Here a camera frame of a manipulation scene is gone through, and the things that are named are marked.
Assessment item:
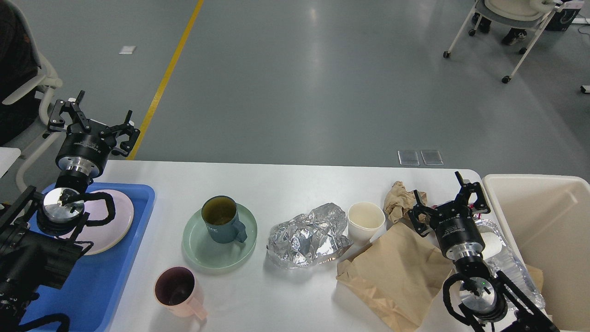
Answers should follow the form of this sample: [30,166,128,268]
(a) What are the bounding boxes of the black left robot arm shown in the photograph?
[0,91,141,332]

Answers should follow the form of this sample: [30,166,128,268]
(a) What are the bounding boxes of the green plate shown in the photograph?
[181,204,258,274]

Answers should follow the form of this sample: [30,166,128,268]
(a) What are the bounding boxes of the person in dark clothes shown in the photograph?
[0,4,39,146]

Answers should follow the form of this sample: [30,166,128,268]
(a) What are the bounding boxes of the crumpled brown paper ball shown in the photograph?
[383,181,416,224]

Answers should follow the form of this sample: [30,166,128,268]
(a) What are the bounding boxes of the beige plastic bin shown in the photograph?
[483,174,590,332]

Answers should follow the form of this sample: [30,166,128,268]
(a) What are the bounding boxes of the person's feet under chair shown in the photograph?
[472,13,527,46]

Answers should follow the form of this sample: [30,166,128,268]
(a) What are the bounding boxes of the pink plate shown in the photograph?
[77,189,134,255]

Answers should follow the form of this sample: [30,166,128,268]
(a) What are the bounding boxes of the clear plastic bottle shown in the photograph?
[475,219,545,309]

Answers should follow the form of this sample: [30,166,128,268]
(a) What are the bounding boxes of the dark teal mug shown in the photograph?
[201,196,248,244]

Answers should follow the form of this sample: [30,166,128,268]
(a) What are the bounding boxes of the floor socket plate right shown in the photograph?
[420,150,444,166]

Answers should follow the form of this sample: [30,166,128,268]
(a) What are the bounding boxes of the white office chair left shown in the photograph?
[0,0,63,192]

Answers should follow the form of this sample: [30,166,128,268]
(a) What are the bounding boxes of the blue plastic tray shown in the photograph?
[22,183,155,332]

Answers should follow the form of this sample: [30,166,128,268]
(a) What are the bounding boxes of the white paper on floor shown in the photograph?
[118,46,136,55]

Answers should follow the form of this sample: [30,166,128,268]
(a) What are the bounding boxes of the pink mug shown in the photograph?
[154,266,208,321]

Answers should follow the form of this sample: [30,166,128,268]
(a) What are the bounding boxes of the crumpled aluminium foil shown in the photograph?
[267,202,354,269]

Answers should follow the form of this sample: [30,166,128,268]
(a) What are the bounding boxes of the white office chair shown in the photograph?
[443,0,570,84]
[0,0,63,192]

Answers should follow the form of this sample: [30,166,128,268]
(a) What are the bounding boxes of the white office chair right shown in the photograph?
[443,0,570,84]

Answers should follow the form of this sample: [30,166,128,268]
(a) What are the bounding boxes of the floor socket plate left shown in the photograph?
[397,150,420,166]

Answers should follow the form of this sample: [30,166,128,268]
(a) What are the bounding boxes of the white paper cup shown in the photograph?
[348,202,386,245]

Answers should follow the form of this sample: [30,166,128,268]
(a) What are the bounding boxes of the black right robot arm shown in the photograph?
[407,172,558,332]

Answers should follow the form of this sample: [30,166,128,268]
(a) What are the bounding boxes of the brown paper bag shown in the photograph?
[336,223,452,332]

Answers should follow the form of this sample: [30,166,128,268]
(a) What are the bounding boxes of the floor socket plate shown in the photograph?
[397,150,420,166]
[420,150,444,166]

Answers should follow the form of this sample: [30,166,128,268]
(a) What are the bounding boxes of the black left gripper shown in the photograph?
[48,90,141,178]

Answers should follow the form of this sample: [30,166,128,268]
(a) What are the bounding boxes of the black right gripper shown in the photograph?
[407,172,491,261]

